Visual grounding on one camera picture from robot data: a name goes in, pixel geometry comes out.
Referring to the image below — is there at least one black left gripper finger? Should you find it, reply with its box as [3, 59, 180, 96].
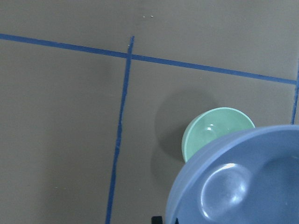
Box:
[151, 216, 163, 224]

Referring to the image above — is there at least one green bowl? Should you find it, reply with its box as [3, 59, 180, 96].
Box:
[181, 107, 255, 162]

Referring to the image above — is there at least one blue bowl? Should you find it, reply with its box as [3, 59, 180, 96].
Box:
[165, 125, 299, 224]

